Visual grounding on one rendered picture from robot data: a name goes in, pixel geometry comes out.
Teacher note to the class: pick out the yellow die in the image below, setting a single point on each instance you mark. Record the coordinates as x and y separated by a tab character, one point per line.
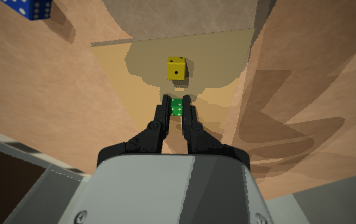
176	67

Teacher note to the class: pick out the green die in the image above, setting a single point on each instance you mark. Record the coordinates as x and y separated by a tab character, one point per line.
175	107

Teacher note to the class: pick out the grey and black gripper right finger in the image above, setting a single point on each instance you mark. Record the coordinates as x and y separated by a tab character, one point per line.
204	143

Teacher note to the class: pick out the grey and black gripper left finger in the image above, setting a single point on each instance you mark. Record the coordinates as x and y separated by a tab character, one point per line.
149	140

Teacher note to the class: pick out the tan mat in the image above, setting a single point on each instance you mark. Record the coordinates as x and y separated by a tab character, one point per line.
138	73

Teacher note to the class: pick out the blue die with white pips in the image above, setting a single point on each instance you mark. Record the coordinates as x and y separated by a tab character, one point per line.
31	9

